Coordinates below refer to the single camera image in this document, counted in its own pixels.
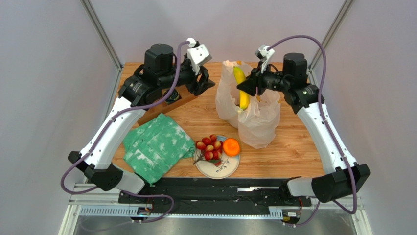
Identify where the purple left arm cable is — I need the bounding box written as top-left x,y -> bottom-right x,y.
60,41 -> 191,224

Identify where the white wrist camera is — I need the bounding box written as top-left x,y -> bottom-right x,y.
255,45 -> 275,73
186,38 -> 212,75

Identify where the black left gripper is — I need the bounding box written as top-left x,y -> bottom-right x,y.
159,58 -> 215,96

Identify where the orange fake tangerine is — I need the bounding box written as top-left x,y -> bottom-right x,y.
223,138 -> 241,157

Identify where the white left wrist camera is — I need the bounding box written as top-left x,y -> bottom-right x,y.
186,38 -> 212,75

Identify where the aluminium frame rail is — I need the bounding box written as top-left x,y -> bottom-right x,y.
80,0 -> 123,71

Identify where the cream and blue ceramic plate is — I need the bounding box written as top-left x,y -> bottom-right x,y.
193,136 -> 240,179

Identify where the wooden compartment tray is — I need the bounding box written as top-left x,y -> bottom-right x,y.
137,85 -> 197,125

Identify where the green white cloth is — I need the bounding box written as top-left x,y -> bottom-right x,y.
123,114 -> 196,185

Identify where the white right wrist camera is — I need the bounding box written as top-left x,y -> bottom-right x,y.
255,45 -> 275,73

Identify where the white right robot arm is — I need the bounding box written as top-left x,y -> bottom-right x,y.
237,52 -> 371,203

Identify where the yellow fake banana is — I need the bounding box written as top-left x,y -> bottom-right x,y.
232,66 -> 251,111

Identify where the translucent white plastic bag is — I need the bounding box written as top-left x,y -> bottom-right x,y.
215,60 -> 281,149

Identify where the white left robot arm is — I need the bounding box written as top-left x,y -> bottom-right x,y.
68,38 -> 215,194

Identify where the red fake fruit bunch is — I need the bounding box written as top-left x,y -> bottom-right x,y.
193,134 -> 226,167

